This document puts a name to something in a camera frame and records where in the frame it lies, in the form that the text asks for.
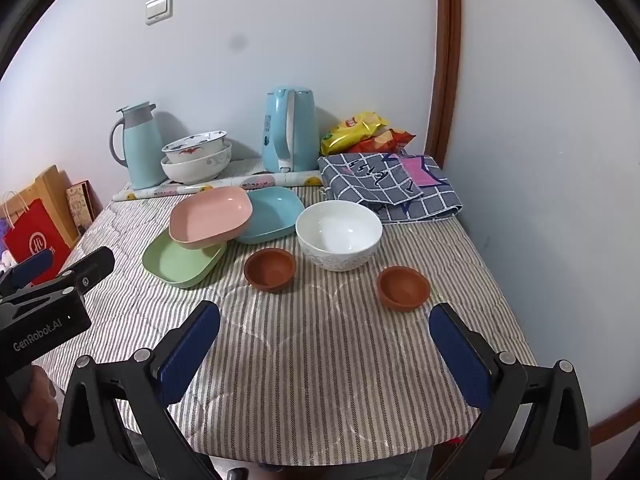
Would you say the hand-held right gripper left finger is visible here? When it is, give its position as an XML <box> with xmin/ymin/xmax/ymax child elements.
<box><xmin>57</xmin><ymin>300</ymin><xmax>223</xmax><ymax>480</ymax></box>

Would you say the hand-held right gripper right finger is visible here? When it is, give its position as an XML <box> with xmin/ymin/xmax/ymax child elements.
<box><xmin>428</xmin><ymin>302</ymin><xmax>593</xmax><ymax>480</ymax></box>

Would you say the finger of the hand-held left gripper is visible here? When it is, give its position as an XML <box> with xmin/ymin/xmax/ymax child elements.
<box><xmin>20</xmin><ymin>246</ymin><xmax>116</xmax><ymax>306</ymax></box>
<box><xmin>0</xmin><ymin>248</ymin><xmax>55</xmax><ymax>296</ymax></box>

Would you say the green square plate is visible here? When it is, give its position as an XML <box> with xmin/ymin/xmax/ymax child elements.
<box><xmin>142</xmin><ymin>230</ymin><xmax>227</xmax><ymax>289</ymax></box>

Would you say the small brown bowl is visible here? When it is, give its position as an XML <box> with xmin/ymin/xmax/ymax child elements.
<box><xmin>243</xmin><ymin>248</ymin><xmax>297</xmax><ymax>293</ymax></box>
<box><xmin>376</xmin><ymin>266</ymin><xmax>432</xmax><ymax>314</ymax></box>

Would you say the pink square plate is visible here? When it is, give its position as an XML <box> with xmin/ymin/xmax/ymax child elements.
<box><xmin>168</xmin><ymin>186</ymin><xmax>253</xmax><ymax>250</ymax></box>

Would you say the blue square plate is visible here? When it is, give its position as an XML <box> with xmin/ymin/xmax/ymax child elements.
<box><xmin>235</xmin><ymin>186</ymin><xmax>306</xmax><ymax>246</ymax></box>

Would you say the white bowl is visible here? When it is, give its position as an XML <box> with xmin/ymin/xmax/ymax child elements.
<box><xmin>295</xmin><ymin>200</ymin><xmax>384</xmax><ymax>272</ymax></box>

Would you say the person's left hand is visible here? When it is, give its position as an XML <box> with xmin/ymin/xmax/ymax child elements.
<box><xmin>19</xmin><ymin>366</ymin><xmax>61</xmax><ymax>463</ymax></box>

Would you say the red paper bag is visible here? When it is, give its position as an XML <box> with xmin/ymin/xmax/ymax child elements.
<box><xmin>0</xmin><ymin>191</ymin><xmax>71</xmax><ymax>267</ymax></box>

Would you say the small patterned gift box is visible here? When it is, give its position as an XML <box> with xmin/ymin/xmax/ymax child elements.
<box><xmin>66</xmin><ymin>180</ymin><xmax>96</xmax><ymax>233</ymax></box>

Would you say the brown paper bag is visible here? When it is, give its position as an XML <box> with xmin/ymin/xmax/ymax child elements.
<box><xmin>19</xmin><ymin>165</ymin><xmax>81</xmax><ymax>251</ymax></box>

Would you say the rolled fruit print oilcloth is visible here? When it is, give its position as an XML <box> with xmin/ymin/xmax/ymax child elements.
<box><xmin>111</xmin><ymin>170</ymin><xmax>323</xmax><ymax>202</ymax></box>

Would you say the striped quilted table cloth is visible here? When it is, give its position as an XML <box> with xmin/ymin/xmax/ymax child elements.
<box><xmin>37</xmin><ymin>157</ymin><xmax>538</xmax><ymax>466</ymax></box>

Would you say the light blue thermos jug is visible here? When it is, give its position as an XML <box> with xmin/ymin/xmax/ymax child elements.
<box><xmin>110</xmin><ymin>101</ymin><xmax>166</xmax><ymax>191</ymax></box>

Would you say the large patterned porcelain bowl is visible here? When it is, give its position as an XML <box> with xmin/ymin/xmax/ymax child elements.
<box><xmin>160</xmin><ymin>142</ymin><xmax>233</xmax><ymax>184</ymax></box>

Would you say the small patterned porcelain bowl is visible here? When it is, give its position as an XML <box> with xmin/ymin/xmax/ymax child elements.
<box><xmin>161</xmin><ymin>130</ymin><xmax>228</xmax><ymax>164</ymax></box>

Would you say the grey checked cloth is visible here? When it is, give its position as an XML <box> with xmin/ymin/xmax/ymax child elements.
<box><xmin>317</xmin><ymin>151</ymin><xmax>463</xmax><ymax>224</ymax></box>

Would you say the red chip bag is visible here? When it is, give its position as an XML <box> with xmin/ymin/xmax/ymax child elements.
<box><xmin>350</xmin><ymin>129</ymin><xmax>417</xmax><ymax>155</ymax></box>

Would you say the light blue electric kettle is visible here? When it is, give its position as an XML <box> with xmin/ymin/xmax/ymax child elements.
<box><xmin>261</xmin><ymin>88</ymin><xmax>321</xmax><ymax>174</ymax></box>

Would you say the yellow chip bag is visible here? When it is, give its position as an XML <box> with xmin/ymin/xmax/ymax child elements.
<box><xmin>320</xmin><ymin>111</ymin><xmax>390</xmax><ymax>157</ymax></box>

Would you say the white wall light switch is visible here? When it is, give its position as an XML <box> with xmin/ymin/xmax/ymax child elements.
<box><xmin>145</xmin><ymin>0</ymin><xmax>173</xmax><ymax>26</ymax></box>

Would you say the wooden door frame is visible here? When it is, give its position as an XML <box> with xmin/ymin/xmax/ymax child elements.
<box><xmin>425</xmin><ymin>0</ymin><xmax>463</xmax><ymax>171</ymax></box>

